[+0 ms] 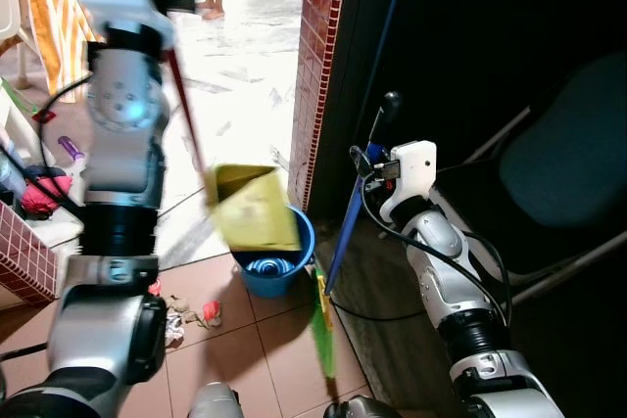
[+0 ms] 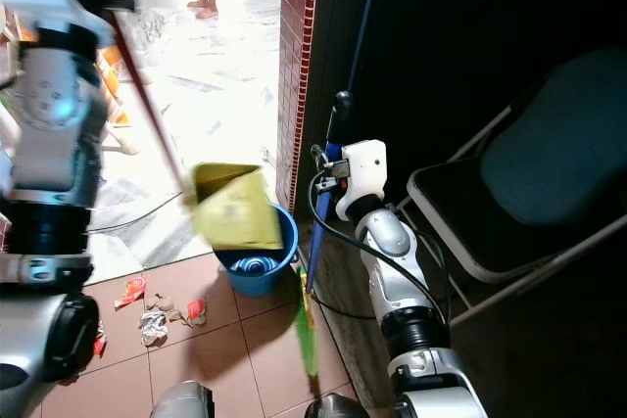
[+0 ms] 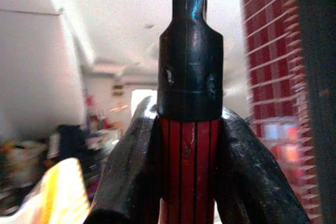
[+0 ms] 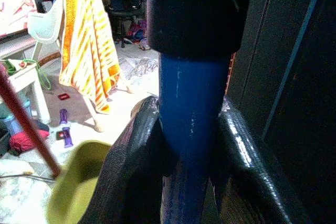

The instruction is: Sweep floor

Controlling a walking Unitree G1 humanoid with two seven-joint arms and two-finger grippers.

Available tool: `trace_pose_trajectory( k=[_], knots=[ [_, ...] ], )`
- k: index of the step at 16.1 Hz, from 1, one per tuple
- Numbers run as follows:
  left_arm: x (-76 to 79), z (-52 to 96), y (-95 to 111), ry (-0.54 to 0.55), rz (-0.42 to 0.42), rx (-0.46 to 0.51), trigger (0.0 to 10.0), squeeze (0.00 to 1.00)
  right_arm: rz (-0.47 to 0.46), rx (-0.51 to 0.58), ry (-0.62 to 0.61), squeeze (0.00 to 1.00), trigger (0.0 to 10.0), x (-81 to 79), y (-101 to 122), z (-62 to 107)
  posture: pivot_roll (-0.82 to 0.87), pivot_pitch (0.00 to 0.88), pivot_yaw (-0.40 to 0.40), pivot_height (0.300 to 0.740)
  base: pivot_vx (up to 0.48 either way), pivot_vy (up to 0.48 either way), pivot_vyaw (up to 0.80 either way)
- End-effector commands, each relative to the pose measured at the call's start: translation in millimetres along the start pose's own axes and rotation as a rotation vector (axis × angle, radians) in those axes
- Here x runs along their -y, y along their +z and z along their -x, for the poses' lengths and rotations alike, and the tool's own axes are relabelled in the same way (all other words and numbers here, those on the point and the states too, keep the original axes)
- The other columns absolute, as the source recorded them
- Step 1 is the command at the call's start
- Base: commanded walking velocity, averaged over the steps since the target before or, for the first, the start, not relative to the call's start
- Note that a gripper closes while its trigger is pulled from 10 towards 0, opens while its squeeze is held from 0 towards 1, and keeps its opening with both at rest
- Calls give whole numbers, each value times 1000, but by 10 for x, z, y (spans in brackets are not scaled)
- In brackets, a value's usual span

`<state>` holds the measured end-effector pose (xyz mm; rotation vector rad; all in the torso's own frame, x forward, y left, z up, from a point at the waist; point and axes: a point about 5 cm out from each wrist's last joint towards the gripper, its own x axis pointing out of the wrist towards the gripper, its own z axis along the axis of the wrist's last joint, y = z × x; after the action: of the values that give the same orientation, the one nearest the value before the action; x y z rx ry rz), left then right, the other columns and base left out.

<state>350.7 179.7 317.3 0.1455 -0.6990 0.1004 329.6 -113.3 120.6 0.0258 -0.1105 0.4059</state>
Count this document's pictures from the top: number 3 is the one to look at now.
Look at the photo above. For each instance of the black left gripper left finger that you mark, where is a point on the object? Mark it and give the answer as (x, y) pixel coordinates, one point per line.
(126, 166)

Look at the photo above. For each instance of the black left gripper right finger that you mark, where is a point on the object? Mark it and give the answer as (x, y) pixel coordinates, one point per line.
(252, 171)

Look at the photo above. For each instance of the yellow and white bag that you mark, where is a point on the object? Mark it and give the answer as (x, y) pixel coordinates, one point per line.
(56, 195)

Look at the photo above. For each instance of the red window blind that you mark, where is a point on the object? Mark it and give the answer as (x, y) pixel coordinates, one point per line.
(275, 77)

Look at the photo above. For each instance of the dark window frame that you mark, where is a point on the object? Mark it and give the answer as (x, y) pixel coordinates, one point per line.
(319, 90)

